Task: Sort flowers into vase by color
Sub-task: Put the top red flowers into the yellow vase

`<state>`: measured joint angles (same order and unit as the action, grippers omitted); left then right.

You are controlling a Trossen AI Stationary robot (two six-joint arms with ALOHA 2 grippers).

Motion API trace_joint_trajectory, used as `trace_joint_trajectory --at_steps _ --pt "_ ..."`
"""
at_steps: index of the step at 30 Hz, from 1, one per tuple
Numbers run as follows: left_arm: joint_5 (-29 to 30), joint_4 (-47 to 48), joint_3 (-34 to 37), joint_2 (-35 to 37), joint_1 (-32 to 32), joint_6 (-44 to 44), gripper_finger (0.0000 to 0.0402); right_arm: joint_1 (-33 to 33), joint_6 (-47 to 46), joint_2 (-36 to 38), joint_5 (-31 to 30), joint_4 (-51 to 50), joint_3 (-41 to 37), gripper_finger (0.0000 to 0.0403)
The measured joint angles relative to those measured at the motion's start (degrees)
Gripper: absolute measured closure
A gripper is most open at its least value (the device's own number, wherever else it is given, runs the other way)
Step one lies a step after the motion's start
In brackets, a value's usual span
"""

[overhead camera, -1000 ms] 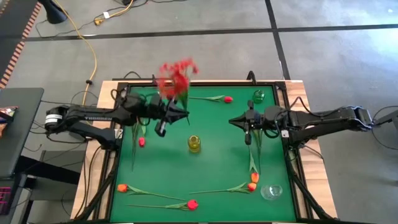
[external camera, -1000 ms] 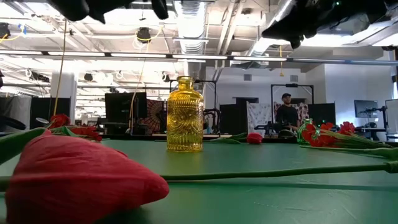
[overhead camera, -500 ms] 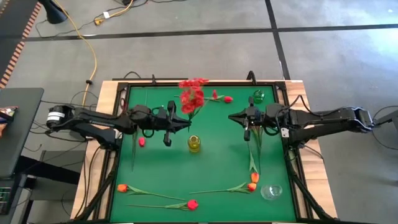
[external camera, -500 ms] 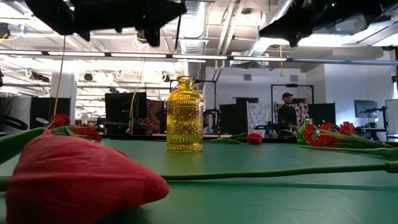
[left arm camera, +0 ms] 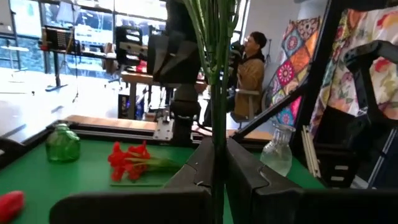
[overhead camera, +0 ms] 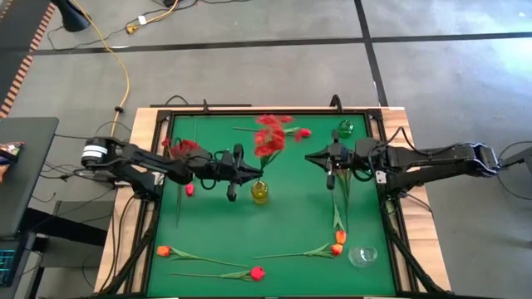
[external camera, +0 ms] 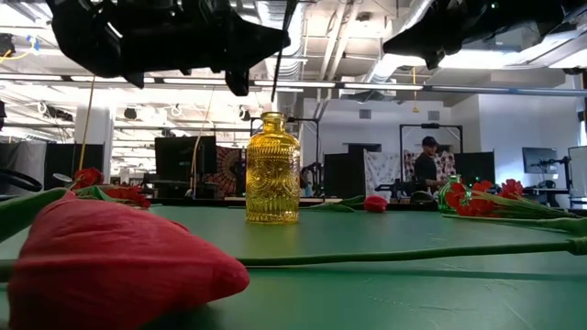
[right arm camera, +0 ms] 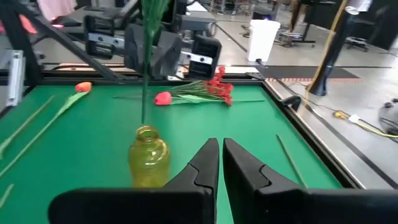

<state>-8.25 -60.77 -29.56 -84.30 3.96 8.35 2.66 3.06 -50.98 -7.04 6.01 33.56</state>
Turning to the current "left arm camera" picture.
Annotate silver extrusion bars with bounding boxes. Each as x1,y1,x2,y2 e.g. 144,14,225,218
302,124,322,179

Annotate white round table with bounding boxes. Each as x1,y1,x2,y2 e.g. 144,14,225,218
0,45,30,71

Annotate black desk monitor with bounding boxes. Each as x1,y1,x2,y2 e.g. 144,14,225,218
42,25,75,53

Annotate black standing desk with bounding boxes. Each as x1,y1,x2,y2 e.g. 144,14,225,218
39,49,118,93

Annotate wooden background desk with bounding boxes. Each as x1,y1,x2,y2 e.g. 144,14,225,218
120,70,208,121

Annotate red flower bunch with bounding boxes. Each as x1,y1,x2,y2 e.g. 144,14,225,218
183,0,243,224

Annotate green table mat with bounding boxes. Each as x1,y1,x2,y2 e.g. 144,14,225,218
0,138,326,224

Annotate red tulip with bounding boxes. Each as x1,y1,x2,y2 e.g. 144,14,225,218
0,190,25,224

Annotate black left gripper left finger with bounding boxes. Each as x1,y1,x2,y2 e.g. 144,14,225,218
49,136,216,224

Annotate person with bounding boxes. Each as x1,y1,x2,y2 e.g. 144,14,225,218
233,30,268,122

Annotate green glass vase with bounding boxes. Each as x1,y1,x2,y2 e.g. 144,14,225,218
45,123,81,164

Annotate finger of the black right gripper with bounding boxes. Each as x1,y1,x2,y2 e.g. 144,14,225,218
147,32,175,82
158,40,201,83

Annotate black background device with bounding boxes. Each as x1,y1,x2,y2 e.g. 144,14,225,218
115,25,149,67

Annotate red flower sprig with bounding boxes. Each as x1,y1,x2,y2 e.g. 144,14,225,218
107,140,183,184

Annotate floral print cloth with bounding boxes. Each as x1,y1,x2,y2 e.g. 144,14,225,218
309,6,398,138

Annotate black computer tower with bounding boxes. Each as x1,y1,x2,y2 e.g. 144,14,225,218
118,94,137,119

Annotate clear glass vase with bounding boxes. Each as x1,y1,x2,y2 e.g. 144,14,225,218
259,123,297,177

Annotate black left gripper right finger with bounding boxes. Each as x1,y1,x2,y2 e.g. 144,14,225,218
224,136,398,224

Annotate grey chair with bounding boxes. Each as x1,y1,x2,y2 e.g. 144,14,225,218
229,88,262,124

